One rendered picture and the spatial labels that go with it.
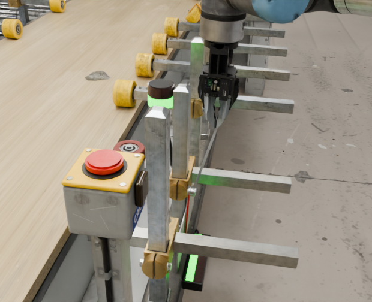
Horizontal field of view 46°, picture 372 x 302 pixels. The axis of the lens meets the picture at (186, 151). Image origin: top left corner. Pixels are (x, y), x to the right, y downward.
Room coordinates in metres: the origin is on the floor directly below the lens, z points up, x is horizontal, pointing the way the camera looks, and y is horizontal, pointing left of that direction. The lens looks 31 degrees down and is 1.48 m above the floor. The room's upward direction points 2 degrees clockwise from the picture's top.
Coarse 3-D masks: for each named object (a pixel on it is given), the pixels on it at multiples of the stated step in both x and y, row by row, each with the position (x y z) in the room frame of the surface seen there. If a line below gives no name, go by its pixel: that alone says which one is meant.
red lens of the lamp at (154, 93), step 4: (148, 84) 0.89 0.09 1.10; (148, 88) 0.88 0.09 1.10; (152, 88) 0.87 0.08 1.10; (168, 88) 0.88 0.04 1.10; (172, 88) 0.88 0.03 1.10; (148, 92) 0.89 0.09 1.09; (152, 92) 0.87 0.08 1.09; (156, 92) 0.87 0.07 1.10; (160, 92) 0.87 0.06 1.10; (164, 92) 0.87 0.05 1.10; (168, 92) 0.87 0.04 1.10; (172, 92) 0.88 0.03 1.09; (152, 96) 0.87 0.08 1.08; (156, 96) 0.87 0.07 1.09; (160, 96) 0.87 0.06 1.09; (164, 96) 0.87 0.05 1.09; (168, 96) 0.87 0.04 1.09
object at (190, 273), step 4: (192, 256) 0.78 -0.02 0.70; (196, 256) 0.78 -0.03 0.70; (192, 260) 0.77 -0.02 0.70; (196, 260) 0.77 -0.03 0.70; (188, 264) 0.76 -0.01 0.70; (192, 264) 0.76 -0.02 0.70; (188, 268) 0.74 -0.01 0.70; (192, 268) 0.74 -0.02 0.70; (188, 272) 0.73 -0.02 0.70; (192, 272) 0.73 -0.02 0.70; (188, 276) 0.72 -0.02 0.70; (192, 276) 0.72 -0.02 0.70; (188, 280) 0.71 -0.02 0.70; (192, 280) 0.71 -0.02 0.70
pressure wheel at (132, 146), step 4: (128, 140) 0.99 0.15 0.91; (132, 140) 0.99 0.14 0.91; (116, 144) 0.96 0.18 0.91; (120, 144) 0.96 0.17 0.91; (124, 144) 0.97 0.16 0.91; (128, 144) 0.96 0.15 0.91; (132, 144) 0.97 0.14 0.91; (136, 144) 0.97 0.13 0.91; (140, 144) 0.97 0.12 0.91; (116, 148) 0.94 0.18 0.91; (120, 148) 0.95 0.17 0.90; (124, 148) 0.95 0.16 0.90; (128, 148) 0.94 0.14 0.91; (132, 148) 0.95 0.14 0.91; (136, 148) 0.95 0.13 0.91; (140, 148) 0.95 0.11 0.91; (144, 148) 0.95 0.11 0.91; (132, 152) 0.93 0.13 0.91; (136, 152) 0.93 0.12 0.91; (140, 152) 0.93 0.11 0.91; (144, 152) 0.94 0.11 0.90; (144, 160) 0.94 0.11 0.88
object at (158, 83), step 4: (152, 80) 0.91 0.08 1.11; (156, 80) 0.91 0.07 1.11; (160, 80) 0.92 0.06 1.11; (164, 80) 0.92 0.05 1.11; (168, 80) 0.92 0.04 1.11; (152, 84) 0.89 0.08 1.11; (156, 84) 0.89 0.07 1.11; (160, 84) 0.89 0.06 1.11; (164, 84) 0.89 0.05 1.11; (168, 84) 0.89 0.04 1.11; (172, 84) 0.89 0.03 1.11; (156, 88) 0.87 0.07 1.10; (160, 88) 0.87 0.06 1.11; (164, 88) 0.87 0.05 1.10; (172, 96) 0.89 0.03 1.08; (172, 108) 0.88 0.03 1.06; (172, 112) 0.88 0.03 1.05; (172, 116) 0.88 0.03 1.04; (172, 120) 0.88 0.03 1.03
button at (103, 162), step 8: (96, 152) 0.40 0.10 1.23; (104, 152) 0.40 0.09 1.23; (112, 152) 0.40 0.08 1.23; (88, 160) 0.38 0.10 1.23; (96, 160) 0.38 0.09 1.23; (104, 160) 0.38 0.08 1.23; (112, 160) 0.38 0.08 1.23; (120, 160) 0.38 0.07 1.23; (88, 168) 0.37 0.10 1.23; (96, 168) 0.37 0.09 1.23; (104, 168) 0.37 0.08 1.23; (112, 168) 0.37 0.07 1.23; (120, 168) 0.38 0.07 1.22
